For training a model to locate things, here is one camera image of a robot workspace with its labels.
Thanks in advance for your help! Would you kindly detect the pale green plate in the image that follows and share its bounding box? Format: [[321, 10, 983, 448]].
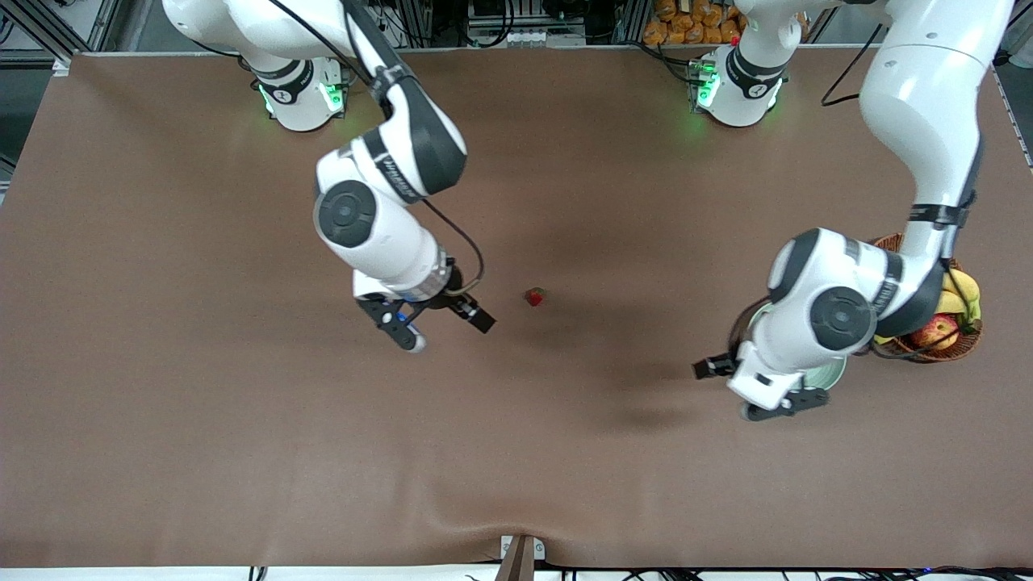
[[746, 303, 847, 395]]

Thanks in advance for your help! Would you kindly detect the brown table mat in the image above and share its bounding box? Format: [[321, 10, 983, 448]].
[[0, 44, 1033, 570]]

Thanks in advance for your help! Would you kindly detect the brown wicker basket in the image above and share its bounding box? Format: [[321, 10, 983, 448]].
[[872, 233, 984, 363]]

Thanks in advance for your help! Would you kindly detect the red apple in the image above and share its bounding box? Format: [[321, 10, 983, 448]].
[[910, 315, 961, 351]]

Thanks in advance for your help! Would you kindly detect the yellow banana bunch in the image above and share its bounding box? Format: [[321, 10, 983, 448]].
[[876, 269, 982, 346]]

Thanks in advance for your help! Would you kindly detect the white power strip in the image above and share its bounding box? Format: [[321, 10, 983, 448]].
[[311, 4, 404, 49]]

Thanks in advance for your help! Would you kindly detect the white terminal block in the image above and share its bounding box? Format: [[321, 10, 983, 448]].
[[504, 31, 587, 48]]

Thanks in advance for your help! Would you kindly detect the orange bread rolls pile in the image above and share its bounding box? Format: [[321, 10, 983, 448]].
[[643, 0, 747, 46]]

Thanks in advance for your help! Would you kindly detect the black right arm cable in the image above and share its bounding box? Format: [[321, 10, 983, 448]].
[[266, 0, 485, 295]]

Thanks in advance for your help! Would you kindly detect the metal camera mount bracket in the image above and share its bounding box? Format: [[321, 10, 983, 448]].
[[494, 534, 546, 581]]

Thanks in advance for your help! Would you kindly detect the aluminium frame strut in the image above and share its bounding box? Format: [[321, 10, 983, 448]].
[[993, 0, 1033, 67], [0, 0, 122, 77]]

